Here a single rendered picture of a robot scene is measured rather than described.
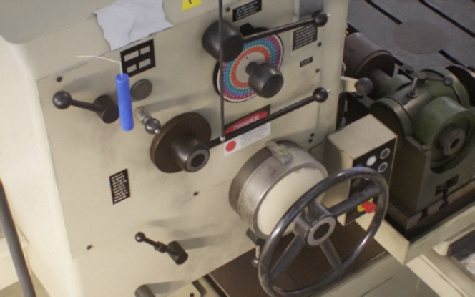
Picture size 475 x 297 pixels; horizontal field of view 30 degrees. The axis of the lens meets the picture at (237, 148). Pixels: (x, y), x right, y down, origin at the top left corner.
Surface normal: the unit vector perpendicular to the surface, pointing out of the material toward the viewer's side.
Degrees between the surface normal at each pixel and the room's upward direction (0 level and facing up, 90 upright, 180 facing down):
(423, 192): 90
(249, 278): 0
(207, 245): 90
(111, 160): 90
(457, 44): 0
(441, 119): 24
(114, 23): 55
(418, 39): 0
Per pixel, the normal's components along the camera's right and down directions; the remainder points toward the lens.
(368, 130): 0.00, -0.73
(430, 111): -0.33, -0.50
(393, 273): 0.58, 0.56
